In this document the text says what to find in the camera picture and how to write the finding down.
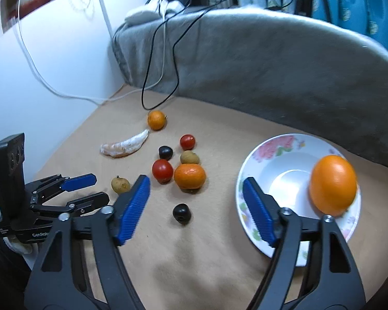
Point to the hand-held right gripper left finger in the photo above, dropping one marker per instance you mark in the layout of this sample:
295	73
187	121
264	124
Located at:
132	210

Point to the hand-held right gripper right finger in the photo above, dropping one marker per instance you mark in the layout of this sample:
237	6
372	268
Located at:
258	213

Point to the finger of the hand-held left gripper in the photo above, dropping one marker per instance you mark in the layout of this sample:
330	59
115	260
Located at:
79	181
90	200

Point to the black round fruit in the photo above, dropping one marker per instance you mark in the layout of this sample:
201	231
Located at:
165	152
182	213

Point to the white floral plate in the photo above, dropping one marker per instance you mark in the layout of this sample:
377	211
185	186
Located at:
284	168

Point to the medium mandarin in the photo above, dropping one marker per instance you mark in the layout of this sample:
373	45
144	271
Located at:
190	176

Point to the kiwi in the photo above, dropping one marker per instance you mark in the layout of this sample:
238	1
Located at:
189	157

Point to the large orange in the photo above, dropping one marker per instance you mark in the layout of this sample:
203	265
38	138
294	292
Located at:
333	185

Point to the small red cherry tomato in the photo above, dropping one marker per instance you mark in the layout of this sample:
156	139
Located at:
187	141

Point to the small mandarin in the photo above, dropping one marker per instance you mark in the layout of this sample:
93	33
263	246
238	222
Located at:
156	120

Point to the grey blanket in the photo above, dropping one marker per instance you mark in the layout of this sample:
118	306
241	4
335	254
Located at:
262	71

